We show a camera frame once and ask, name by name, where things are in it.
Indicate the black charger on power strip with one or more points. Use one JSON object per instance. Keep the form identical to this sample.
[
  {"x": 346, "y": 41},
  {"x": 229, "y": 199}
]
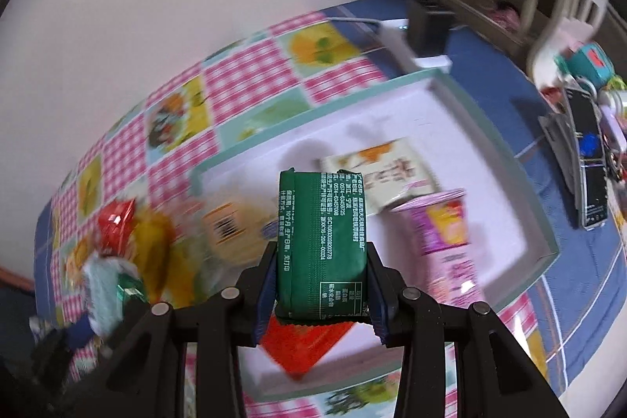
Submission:
[{"x": 431, "y": 63}]

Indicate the pink snack packet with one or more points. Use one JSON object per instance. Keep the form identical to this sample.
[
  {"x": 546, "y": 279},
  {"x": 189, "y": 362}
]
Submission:
[{"x": 445, "y": 241}]

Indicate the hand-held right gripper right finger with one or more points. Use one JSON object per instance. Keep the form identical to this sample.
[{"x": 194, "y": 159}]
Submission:
[{"x": 379, "y": 300}]

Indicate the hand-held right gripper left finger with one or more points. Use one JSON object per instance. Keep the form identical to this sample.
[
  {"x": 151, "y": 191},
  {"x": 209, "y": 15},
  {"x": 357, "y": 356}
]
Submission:
[{"x": 267, "y": 286}]

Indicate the brown wooden board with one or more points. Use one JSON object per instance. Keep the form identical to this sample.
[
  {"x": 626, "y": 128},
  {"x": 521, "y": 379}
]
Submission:
[{"x": 14, "y": 278}]

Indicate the dark green snack packet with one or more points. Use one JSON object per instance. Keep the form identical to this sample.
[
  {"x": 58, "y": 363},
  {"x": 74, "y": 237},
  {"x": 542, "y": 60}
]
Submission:
[{"x": 318, "y": 251}]

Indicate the pale purple toy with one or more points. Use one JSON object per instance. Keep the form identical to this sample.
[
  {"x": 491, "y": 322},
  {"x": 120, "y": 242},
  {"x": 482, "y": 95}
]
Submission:
[{"x": 615, "y": 129}]

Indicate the green and white snack packet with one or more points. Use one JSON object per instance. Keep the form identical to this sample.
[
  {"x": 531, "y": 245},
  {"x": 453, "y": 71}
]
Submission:
[{"x": 110, "y": 295}]

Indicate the yellow translucent snack packet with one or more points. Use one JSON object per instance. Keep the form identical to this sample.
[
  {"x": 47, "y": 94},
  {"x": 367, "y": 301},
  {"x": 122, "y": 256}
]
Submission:
[{"x": 161, "y": 246}]

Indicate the white jar with green band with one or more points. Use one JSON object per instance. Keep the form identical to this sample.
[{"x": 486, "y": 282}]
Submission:
[{"x": 615, "y": 102}]

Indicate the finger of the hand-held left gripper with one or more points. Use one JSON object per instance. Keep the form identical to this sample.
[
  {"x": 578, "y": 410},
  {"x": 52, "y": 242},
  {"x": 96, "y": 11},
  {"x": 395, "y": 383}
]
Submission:
[{"x": 49, "y": 352}]

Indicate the red snack packet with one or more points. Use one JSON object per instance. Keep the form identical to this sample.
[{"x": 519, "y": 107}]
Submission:
[{"x": 115, "y": 224}]

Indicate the white tray with teal rim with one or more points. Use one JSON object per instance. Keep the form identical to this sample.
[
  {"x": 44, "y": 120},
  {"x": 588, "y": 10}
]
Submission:
[{"x": 490, "y": 183}]

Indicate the orange-red snack packet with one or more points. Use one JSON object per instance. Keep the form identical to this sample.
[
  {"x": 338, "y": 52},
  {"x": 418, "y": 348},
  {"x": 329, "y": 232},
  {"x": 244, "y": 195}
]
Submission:
[{"x": 303, "y": 344}]

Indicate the black smartphone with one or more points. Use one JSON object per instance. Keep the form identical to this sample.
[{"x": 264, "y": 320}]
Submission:
[{"x": 590, "y": 173}]

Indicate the cream orange snack packet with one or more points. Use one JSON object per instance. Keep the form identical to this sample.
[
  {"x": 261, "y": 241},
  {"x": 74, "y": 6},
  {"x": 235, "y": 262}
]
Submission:
[{"x": 235, "y": 227}]

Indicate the pink item on rack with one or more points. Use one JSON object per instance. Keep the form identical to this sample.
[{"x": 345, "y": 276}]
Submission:
[{"x": 504, "y": 17}]

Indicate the white black-print snack packet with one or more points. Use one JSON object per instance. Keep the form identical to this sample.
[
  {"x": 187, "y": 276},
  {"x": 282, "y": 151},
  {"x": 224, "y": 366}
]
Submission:
[{"x": 382, "y": 173}]

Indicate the teal toy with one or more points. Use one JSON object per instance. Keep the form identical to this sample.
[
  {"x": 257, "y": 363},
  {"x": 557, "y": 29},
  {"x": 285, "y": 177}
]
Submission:
[{"x": 588, "y": 65}]

